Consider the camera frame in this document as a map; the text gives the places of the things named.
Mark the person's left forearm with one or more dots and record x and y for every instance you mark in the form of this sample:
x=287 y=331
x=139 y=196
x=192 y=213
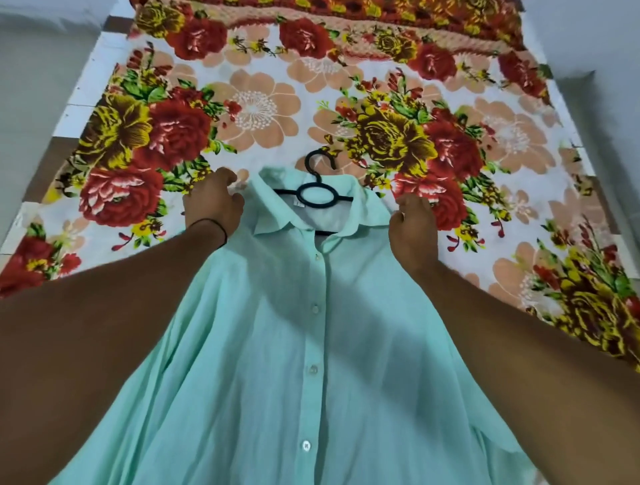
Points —
x=95 y=339

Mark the black wrist band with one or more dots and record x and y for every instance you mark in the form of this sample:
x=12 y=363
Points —
x=216 y=227

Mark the person's right fingers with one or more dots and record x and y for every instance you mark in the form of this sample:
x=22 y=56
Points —
x=404 y=206

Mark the person's right hand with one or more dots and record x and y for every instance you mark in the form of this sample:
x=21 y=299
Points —
x=412 y=240

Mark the person's left fingers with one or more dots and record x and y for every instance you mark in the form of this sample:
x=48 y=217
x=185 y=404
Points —
x=227 y=182

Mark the black plastic clothes hanger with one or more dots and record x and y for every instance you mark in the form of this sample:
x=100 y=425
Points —
x=316 y=192

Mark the person's right forearm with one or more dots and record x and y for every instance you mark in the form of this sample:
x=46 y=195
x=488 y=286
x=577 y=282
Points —
x=540 y=369

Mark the mint green button shirt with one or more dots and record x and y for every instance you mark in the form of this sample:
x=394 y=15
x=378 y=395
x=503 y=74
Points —
x=305 y=349

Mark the person's left hand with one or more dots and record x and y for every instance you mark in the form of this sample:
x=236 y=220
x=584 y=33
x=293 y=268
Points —
x=212 y=202

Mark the floral bed sheet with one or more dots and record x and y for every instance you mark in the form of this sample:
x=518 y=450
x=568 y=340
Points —
x=320 y=125

